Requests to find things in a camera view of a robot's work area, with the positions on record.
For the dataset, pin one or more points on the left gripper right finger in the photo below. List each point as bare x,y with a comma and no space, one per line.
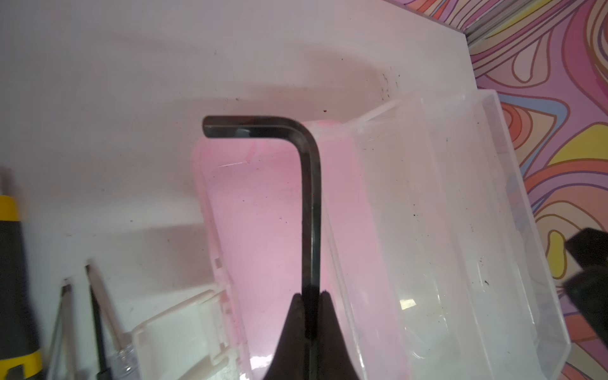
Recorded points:
333,358

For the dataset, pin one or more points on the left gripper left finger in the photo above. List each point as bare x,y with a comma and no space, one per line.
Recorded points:
288,362

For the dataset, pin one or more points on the black yellow utility knife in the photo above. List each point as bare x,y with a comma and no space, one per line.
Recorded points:
21,356

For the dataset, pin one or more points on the clear handled screwdriver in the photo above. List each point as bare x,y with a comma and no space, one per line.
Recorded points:
124,363

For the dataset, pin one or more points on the black yellow small screwdriver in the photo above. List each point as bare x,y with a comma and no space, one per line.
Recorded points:
63,343

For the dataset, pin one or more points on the black hex key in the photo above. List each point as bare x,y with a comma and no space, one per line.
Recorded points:
264,127

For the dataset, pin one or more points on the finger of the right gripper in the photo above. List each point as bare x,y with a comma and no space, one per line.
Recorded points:
587,289

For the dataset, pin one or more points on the pink translucent plastic tool box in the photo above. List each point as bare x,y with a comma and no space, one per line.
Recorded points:
429,250

